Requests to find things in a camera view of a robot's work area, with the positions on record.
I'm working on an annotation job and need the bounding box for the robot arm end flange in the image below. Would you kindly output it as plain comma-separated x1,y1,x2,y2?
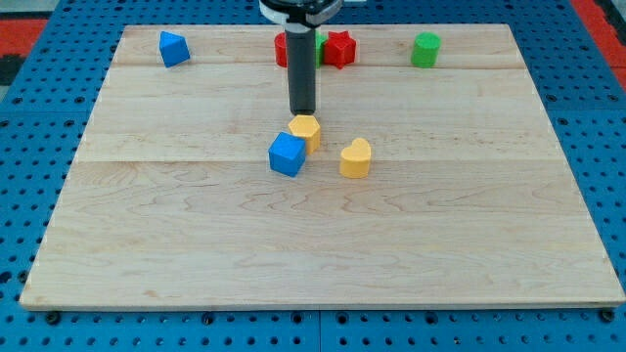
259,0,343,27

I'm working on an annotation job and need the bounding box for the blue cube block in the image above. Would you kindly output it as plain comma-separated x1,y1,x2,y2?
268,132,306,177

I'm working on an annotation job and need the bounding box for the blue triangle block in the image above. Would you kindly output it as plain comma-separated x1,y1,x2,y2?
158,31,191,67

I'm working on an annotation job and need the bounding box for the yellow heart block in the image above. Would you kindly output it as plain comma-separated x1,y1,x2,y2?
339,138,372,179

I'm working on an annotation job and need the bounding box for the yellow hexagon block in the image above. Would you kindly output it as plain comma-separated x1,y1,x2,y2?
288,114,321,155

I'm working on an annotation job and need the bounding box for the red star block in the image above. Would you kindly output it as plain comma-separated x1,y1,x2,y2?
324,30,357,69

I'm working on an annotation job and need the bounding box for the wooden board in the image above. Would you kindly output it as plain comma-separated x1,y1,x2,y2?
21,24,625,311

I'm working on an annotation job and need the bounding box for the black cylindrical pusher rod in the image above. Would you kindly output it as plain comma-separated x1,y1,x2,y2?
285,25,316,114

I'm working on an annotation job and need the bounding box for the red round block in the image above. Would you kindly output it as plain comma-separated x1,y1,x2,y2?
274,32,288,67

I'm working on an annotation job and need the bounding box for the green block behind rod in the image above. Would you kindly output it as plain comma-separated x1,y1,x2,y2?
315,31,328,68

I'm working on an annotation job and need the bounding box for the green cylinder block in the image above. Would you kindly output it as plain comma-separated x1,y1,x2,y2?
411,32,441,68

